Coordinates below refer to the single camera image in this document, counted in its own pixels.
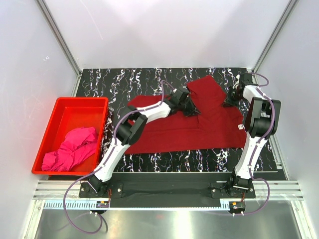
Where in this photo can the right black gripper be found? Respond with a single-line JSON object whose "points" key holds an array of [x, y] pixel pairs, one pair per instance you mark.
{"points": [[228, 102]]}

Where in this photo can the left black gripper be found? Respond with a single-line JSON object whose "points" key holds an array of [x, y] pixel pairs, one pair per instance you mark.
{"points": [[192, 110]]}

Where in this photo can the dark red t shirt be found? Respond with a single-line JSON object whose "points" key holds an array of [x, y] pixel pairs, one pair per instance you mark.
{"points": [[214, 127]]}

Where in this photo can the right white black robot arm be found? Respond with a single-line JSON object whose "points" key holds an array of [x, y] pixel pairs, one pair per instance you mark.
{"points": [[260, 124]]}

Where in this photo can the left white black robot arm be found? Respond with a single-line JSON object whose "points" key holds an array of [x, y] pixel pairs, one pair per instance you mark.
{"points": [[128, 131]]}

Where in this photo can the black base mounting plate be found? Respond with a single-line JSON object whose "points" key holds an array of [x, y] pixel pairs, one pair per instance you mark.
{"points": [[167, 185]]}

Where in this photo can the pink t shirt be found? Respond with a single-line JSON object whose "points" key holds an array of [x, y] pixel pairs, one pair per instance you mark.
{"points": [[79, 145]]}

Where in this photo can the red plastic bin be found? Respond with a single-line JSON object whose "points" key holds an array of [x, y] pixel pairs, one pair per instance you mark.
{"points": [[70, 113]]}

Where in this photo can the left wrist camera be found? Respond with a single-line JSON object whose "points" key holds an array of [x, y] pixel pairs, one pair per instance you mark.
{"points": [[179, 95]]}

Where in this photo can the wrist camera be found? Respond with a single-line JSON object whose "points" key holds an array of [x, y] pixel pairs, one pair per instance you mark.
{"points": [[179, 95], [245, 79]]}

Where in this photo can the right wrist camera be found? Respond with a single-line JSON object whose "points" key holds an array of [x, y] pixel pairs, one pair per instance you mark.
{"points": [[245, 79]]}

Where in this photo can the right aluminium frame post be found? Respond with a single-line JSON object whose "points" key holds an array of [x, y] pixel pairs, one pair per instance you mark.
{"points": [[275, 33]]}

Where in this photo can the aluminium frame post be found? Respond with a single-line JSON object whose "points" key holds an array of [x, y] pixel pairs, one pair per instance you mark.
{"points": [[275, 33], [58, 36]]}

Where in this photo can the aluminium rail front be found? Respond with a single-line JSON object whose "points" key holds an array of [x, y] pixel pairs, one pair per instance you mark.
{"points": [[62, 195]]}

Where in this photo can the left aluminium frame post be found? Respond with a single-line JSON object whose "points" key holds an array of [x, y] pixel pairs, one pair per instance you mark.
{"points": [[58, 36]]}

